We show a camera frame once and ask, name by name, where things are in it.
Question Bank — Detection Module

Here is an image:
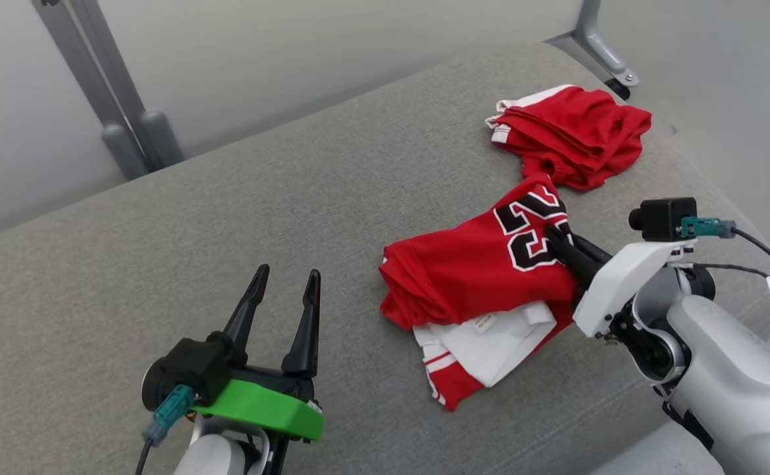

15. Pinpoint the black cable teal plug right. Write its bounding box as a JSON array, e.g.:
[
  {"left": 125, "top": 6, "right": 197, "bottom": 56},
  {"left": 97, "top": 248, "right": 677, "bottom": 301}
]
[{"left": 680, "top": 216, "right": 770, "bottom": 360}]

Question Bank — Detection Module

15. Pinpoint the black cable teal plug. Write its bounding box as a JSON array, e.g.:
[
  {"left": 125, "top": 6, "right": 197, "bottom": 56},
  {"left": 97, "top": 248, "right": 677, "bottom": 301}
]
[
  {"left": 135, "top": 385, "right": 195, "bottom": 475},
  {"left": 680, "top": 216, "right": 770, "bottom": 360}
]

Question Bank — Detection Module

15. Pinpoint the red shorts white trim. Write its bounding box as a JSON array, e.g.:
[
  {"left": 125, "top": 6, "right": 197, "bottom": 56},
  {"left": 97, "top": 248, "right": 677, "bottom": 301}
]
[{"left": 485, "top": 84, "right": 653, "bottom": 192}]

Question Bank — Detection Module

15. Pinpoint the red white basketball jersey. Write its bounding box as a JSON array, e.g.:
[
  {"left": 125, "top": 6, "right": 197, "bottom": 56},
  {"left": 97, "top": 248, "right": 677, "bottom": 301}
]
[{"left": 378, "top": 173, "right": 587, "bottom": 412}]

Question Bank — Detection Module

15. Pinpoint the grey metal support bracket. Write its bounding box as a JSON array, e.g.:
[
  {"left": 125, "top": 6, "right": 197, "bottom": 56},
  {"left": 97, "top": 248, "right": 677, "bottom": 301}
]
[{"left": 546, "top": 0, "right": 641, "bottom": 101}]

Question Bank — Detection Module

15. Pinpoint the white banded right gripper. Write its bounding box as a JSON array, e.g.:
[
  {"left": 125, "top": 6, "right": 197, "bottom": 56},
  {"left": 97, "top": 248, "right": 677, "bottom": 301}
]
[{"left": 545, "top": 223, "right": 697, "bottom": 339}]

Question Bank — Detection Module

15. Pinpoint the black cable teal plug left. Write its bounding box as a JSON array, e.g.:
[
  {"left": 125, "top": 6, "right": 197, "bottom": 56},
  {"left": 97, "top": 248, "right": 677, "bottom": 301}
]
[{"left": 135, "top": 385, "right": 195, "bottom": 475}]

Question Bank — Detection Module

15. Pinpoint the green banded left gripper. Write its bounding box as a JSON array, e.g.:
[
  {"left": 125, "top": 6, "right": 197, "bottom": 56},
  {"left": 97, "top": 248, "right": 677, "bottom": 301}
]
[{"left": 190, "top": 264, "right": 324, "bottom": 443}]

